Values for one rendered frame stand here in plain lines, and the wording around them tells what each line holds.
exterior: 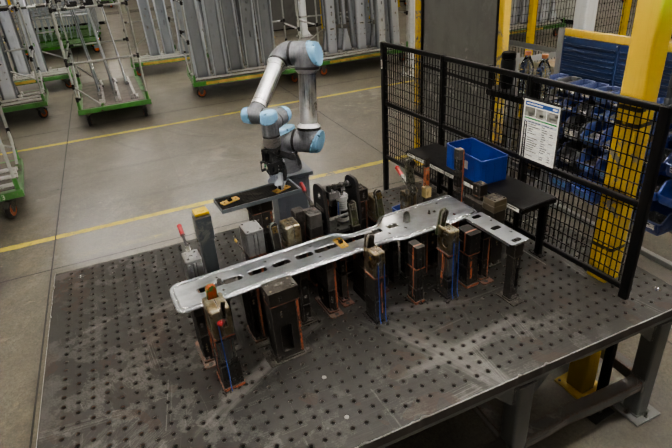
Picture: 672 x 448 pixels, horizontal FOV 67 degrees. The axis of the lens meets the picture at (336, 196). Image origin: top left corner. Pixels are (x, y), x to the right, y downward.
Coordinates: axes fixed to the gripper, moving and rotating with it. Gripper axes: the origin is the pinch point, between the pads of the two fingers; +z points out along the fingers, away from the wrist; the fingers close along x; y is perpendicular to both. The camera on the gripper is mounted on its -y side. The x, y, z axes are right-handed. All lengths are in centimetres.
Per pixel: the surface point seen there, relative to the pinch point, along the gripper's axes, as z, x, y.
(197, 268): 16, 4, 50
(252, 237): 9.1, 12.5, 27.9
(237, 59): 72, -576, -392
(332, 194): 2.5, 21.4, -11.0
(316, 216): 10.8, 18.7, -2.8
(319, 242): 17.6, 27.0, 4.4
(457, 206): 18, 56, -59
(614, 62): -15, 62, -238
